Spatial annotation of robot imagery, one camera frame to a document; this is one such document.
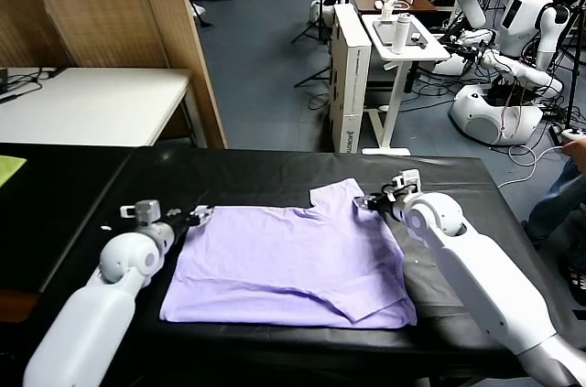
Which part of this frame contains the white rounded robot base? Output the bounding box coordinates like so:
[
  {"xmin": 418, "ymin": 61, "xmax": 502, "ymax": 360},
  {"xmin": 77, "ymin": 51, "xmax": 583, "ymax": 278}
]
[{"xmin": 431, "ymin": 53, "xmax": 472, "ymax": 77}]

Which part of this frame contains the person's right hand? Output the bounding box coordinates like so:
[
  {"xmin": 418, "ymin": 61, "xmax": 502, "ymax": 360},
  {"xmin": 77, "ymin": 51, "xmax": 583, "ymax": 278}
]
[{"xmin": 561, "ymin": 137, "xmax": 586, "ymax": 160}]

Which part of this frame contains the thin black cable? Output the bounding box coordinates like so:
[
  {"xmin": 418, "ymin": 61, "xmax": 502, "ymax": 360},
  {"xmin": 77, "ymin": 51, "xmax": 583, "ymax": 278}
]
[{"xmin": 0, "ymin": 67, "xmax": 59, "ymax": 105}]

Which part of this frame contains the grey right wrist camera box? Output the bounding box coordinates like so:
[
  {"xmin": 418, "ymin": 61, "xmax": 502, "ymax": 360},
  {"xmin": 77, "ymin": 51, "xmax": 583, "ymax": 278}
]
[{"xmin": 391, "ymin": 169, "xmax": 421, "ymax": 194}]

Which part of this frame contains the tall white cardboard box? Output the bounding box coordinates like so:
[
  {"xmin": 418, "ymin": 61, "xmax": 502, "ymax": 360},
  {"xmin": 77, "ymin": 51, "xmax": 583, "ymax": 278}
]
[{"xmin": 327, "ymin": 5, "xmax": 373, "ymax": 155}]

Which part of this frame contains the wide black table cover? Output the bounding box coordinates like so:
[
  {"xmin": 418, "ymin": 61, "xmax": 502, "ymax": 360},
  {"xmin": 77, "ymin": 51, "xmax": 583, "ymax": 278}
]
[{"xmin": 27, "ymin": 147, "xmax": 586, "ymax": 382}]

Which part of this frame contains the purple t-shirt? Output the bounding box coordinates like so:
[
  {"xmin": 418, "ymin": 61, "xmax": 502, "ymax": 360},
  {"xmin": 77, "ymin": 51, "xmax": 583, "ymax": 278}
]
[{"xmin": 158, "ymin": 177, "xmax": 418, "ymax": 331}]

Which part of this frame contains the yellow-green cloth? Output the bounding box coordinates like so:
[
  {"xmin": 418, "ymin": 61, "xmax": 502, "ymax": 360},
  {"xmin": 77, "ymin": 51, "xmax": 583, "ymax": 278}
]
[{"xmin": 0, "ymin": 156, "xmax": 27, "ymax": 189}]

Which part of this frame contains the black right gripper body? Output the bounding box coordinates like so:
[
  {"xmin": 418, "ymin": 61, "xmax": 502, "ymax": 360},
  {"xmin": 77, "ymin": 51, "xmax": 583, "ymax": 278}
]
[{"xmin": 373, "ymin": 194, "xmax": 407, "ymax": 220}]

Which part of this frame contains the white humanoid robot dark chest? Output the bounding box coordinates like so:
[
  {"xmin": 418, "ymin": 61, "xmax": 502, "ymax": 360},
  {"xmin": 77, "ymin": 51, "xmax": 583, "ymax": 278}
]
[{"xmin": 448, "ymin": 0, "xmax": 579, "ymax": 148}]

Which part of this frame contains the narrow black table cover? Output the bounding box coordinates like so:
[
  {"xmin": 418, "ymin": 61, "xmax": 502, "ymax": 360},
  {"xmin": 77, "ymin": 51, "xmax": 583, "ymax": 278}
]
[{"xmin": 0, "ymin": 143, "xmax": 134, "ymax": 295}]

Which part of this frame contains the person in blue jeans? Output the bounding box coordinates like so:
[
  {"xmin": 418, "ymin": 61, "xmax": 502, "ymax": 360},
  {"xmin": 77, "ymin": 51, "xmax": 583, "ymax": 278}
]
[{"xmin": 521, "ymin": 156, "xmax": 586, "ymax": 308}]

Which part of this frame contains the black tripod stand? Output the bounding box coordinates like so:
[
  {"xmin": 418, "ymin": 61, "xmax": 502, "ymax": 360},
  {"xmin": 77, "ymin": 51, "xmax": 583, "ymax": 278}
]
[
  {"xmin": 291, "ymin": 0, "xmax": 344, "ymax": 46},
  {"xmin": 294, "ymin": 67, "xmax": 331, "ymax": 89}
]

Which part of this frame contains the tall black tripod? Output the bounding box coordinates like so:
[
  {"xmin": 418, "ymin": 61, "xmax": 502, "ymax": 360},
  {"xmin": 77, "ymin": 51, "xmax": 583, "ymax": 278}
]
[{"xmin": 563, "ymin": 2, "xmax": 586, "ymax": 132}]

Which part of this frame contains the white round floor unit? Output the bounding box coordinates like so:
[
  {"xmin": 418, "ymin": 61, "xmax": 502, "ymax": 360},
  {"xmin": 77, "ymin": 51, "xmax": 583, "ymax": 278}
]
[{"xmin": 309, "ymin": 0, "xmax": 335, "ymax": 26}]

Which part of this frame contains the white table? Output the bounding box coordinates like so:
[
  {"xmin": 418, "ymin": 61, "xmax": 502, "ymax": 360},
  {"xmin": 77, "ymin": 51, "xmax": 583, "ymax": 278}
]
[{"xmin": 0, "ymin": 67, "xmax": 196, "ymax": 149}]

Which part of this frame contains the grey tablet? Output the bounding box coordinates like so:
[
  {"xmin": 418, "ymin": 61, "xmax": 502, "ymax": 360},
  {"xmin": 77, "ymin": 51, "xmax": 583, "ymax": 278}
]
[{"xmin": 372, "ymin": 19, "xmax": 416, "ymax": 48}]

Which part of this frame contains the white standing desk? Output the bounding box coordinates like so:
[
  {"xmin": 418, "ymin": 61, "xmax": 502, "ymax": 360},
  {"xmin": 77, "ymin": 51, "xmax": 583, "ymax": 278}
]
[{"xmin": 361, "ymin": 14, "xmax": 452, "ymax": 157}]

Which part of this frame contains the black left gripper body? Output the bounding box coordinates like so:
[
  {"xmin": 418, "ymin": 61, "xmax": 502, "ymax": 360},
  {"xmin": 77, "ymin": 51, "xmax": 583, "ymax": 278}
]
[{"xmin": 167, "ymin": 214, "xmax": 198, "ymax": 242}]

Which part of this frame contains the white gadget stand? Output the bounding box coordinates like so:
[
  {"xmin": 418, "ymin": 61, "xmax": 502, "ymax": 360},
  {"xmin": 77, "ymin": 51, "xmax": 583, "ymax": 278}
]
[{"xmin": 373, "ymin": 0, "xmax": 412, "ymax": 22}]

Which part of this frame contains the white floor cable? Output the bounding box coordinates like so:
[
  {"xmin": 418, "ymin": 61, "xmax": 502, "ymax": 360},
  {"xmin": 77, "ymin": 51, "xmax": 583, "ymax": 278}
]
[{"xmin": 496, "ymin": 144, "xmax": 569, "ymax": 189}]

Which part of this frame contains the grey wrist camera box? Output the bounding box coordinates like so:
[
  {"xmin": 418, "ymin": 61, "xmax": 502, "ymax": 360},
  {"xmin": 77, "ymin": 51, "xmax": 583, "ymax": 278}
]
[
  {"xmin": 391, "ymin": 169, "xmax": 421, "ymax": 194},
  {"xmin": 119, "ymin": 199, "xmax": 161, "ymax": 226}
]

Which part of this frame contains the white bottle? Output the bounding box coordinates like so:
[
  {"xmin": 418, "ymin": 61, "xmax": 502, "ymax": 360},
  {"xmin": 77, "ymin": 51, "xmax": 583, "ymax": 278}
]
[{"xmin": 392, "ymin": 13, "xmax": 412, "ymax": 56}]

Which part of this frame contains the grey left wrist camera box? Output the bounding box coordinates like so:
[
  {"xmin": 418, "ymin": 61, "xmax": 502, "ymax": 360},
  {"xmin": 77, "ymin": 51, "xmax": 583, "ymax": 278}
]
[{"xmin": 119, "ymin": 199, "xmax": 161, "ymax": 226}]

